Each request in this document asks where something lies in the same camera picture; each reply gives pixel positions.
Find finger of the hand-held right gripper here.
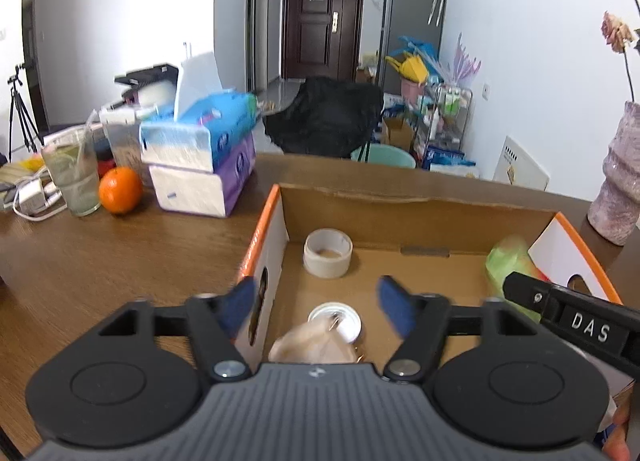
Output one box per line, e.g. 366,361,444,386
502,272,553,324

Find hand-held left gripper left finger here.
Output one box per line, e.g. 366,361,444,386
97,276,258,384

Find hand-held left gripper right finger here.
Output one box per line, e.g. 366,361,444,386
377,275,538,384

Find light green soft item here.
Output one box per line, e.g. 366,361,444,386
485,236,548,324

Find white plastic lid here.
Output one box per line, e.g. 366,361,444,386
307,302,362,343

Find orange cardboard box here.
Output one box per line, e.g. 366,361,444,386
235,184,636,397

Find beige plush keychain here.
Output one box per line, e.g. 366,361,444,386
267,317,366,366

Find roll of masking tape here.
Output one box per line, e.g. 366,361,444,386
303,228,354,279

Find person's right hand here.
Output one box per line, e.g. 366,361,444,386
602,393,633,461

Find white flat panel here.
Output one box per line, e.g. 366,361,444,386
492,136,551,192

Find pink textured vase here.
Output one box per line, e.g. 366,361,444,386
587,101,640,246

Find purple tissue pack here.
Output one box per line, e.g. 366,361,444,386
149,134,257,218

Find green plastic basin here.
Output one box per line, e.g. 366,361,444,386
350,142,417,169

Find blue white package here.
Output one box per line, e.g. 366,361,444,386
422,146,478,174

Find orange fruit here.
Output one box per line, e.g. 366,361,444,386
98,167,144,214

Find small cardboard box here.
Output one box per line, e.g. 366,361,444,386
381,117,416,152

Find blue tissue pack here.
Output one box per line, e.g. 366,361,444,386
141,52,258,174

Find clear plastic container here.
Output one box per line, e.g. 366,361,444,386
99,108,146,187

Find black folding chair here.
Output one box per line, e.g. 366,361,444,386
262,76,385,159

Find glass cup with straw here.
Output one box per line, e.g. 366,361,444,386
41,127,102,217

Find pink bucket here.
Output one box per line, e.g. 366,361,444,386
400,78,426,104

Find purple fairy wings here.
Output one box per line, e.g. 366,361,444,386
442,32,482,87

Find yellow plastic item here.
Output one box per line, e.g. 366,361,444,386
385,54,431,84

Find black flat device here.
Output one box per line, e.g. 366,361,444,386
114,62,180,92

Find blue plastic item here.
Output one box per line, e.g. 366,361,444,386
397,35,438,59

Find dried pink roses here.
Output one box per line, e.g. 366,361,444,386
580,0,640,102

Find black tripod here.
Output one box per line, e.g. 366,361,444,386
6,64,41,162

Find grey refrigerator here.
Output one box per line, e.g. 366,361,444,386
376,0,450,94

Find dark brown door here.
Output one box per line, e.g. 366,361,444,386
282,0,366,83

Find metal wire rack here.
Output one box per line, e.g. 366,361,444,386
417,84,473,169

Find white charger with cable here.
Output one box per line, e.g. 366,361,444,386
12,178,68,219

